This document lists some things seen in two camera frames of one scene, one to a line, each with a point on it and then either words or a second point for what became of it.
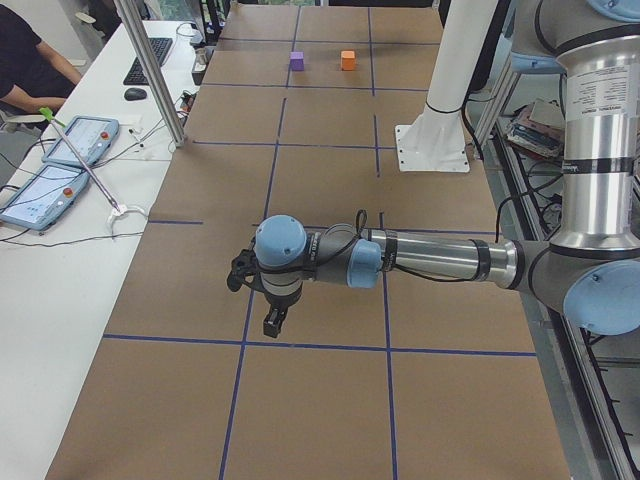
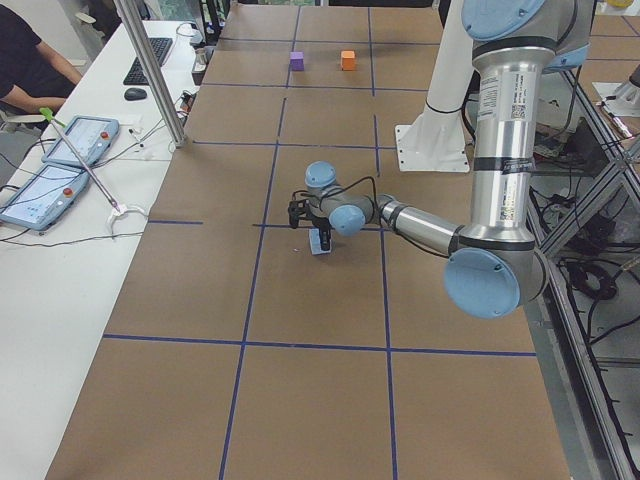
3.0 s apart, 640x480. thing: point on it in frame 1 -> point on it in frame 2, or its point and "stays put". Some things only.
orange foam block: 347,60 stays put
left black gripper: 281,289 -> 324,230
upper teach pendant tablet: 89,137 stays put
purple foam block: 297,60 stays put
